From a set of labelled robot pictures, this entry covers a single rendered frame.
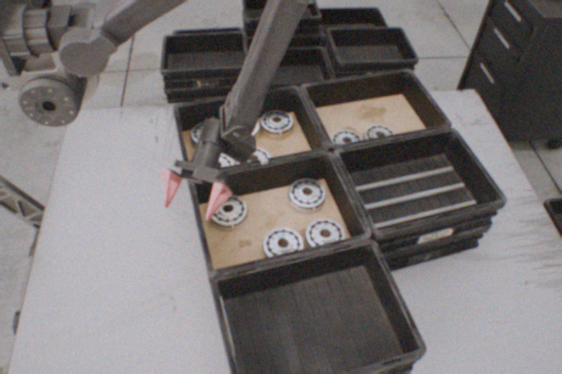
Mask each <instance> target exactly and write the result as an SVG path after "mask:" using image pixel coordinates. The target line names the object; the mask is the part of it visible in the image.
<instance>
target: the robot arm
mask: <svg viewBox="0 0 562 374"><path fill-rule="evenodd" d="M186 1H188V0H99V1H98V2H96V3H95V2H91V1H87V2H80V3H77V4H74V5H73V6H71V4H64V5H52V8H47V9H39V10H34V9H33V8H32V7H31V6H29V5H28V4H20V5H15V4H14V3H13V1H12V0H0V58H1V60H2V62H3V64H4V66H5V70H6V72H7V74H8V76H9V77H21V75H22V73H23V70H24V67H25V64H26V62H27V59H39V58H40V55H41V54H51V53H54V52H55V51H57V50H58V51H59V60H60V62H61V65H62V66H63V67H64V68H65V69H66V70H67V71H69V72H71V73H73V74H75V75H78V76H85V77H91V76H95V75H98V74H101V73H103V72H104V71H105V70H106V68H107V65H108V63H109V60H110V56H111V55H113V54H114V53H115V52H117V51H118V47H119V46H121V45H122V44H124V43H126V42H127V41H128V40H129V39H131V38H132V37H133V36H134V35H135V34H136V33H137V32H139V31H140V30H141V29H142V28H143V27H145V26H146V25H148V24H150V23H152V22H153V21H155V20H157V19H158V18H161V17H162V16H164V15H165V14H167V13H169V12H170V11H173V10H174V9H175V8H176V7H177V6H178V5H180V4H182V3H184V2H186ZM314 1H315V0H268V3H267V5H265V8H264V10H263V15H262V17H261V19H260V22H259V25H258V27H257V30H256V35H255V37H254V39H253V42H252V45H251V47H249V51H248V54H247V56H246V59H245V62H244V65H243V67H242V70H241V73H240V76H239V78H238V81H237V83H235V84H234V87H233V88H232V91H231V92H229V93H228V96H227V101H226V103H225V105H224V106H222V107H220V119H217V118H215V117H214V116H213V117H212V118H211V119H205V122H204V124H203V126H202V129H201V132H200V134H199V136H198V143H197V145H196V147H195V149H194V152H193V156H192V158H191V162H184V161H180V160H177V159H176V160H175V163H174V166H176V167H177V168H178V167H180V168H181V175H179V174H178V173H177V172H176V171H174V170H173V169H162V183H163V191H164V193H163V207H164V208H167V209H168V208H169V206H170V203H171V201H172V199H173V197H174V196H175V195H176V193H177V190H178V188H179V185H180V183H181V182H182V179H184V180H188V181H192V182H195V183H203V182H204V181H207V182H211V183H214V185H213V192H212V195H211V199H210V204H209V207H207V210H208V211H206V216H205V218H206V220H210V218H211V217H212V216H213V215H214V213H215V212H216V211H217V209H218V208H219V207H220V206H221V205H222V204H223V202H224V201H225V200H227V199H228V198H230V197H231V195H232V192H231V191H230V189H231V188H230V186H229V185H228V184H227V177H226V176H224V175H223V174H222V173H221V172H220V170H218V169H216V168H217V166H218V163H219V160H220V155H221V154H224V155H226V156H227V157H229V158H230V159H232V160H234V161H236V162H238V163H246V162H248V161H249V160H250V158H251V157H252V154H253V153H255V152H256V147H257V145H256V137H255V136H254V135H253V134H252V133H253V132H254V129H255V127H256V126H257V123H258V121H259V118H258V117H259V115H260V112H261V110H262V108H263V100H264V98H265V95H266V93H267V91H268V88H269V86H270V84H271V83H272V80H273V78H274V76H275V74H276V72H277V69H278V67H279V63H280V62H281V60H282V58H283V55H284V53H285V50H286V48H287V46H289V44H290V42H291V39H292V36H293V34H294V31H295V29H296V27H297V25H298V22H299V20H300V18H301V15H302V13H303V11H304V9H305V8H306V5H307V4H313V3H314ZM170 183H171V185H170Z"/></svg>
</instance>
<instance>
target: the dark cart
mask: <svg viewBox="0 0 562 374"><path fill-rule="evenodd" d="M456 90H476V92H477V93H478V94H479V96H480V97H481V99H482V101H483V102H484V104H485V106H486V108H487V109H488V111H489V113H490V114H491V116H492V118H493V119H494V122H495V123H496V125H497V126H498V127H499V129H500V130H501V134H502V135H503V137H504V139H505V140H506V142H516V141H529V140H548V142H547V144H548V146H549V148H550V149H551V150H555V149H557V148H559V147H561V146H562V0H488V3H487V5H486V11H485V13H484V15H483V17H482V19H481V21H480V24H479V29H478V32H477V34H476V37H475V40H474V41H473V44H472V48H471V50H470V54H469V57H468V59H467V62H466V64H465V67H464V70H463V72H462V75H461V76H460V79H459V81H458V85H457V87H456Z"/></svg>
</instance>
